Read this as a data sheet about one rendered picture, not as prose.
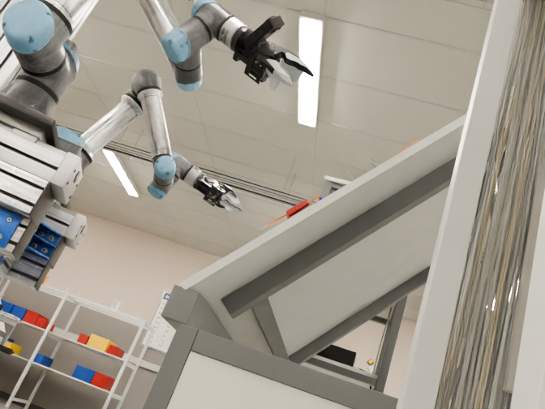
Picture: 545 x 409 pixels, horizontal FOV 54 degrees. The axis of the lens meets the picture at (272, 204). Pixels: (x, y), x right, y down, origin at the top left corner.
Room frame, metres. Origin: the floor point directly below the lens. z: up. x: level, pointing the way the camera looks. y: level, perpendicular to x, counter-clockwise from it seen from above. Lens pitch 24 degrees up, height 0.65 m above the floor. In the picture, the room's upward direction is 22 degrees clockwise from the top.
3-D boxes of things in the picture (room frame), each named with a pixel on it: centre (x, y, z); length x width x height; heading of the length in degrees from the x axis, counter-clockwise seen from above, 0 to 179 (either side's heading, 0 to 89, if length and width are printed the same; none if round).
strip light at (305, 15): (3.39, 0.10, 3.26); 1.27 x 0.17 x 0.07; 169
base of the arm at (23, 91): (1.27, 0.69, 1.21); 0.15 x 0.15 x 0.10
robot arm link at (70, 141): (1.76, 0.76, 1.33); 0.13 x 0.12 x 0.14; 6
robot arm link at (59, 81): (1.26, 0.69, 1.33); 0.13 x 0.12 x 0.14; 177
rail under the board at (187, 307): (1.58, -0.06, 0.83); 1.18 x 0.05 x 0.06; 165
